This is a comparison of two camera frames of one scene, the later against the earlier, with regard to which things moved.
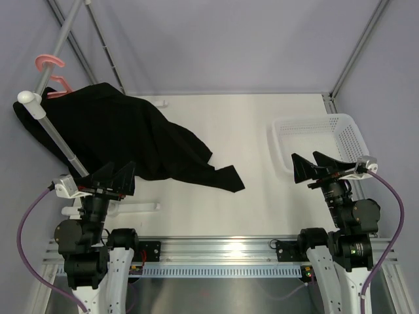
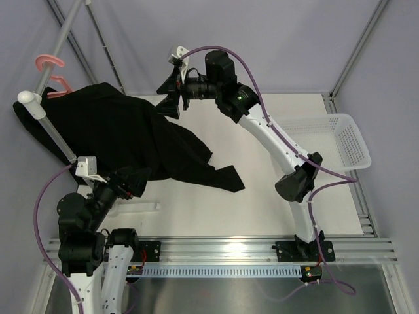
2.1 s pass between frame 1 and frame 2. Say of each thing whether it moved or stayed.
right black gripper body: moved
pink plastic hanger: stayed
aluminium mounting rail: stayed
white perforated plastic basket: stayed
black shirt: stayed
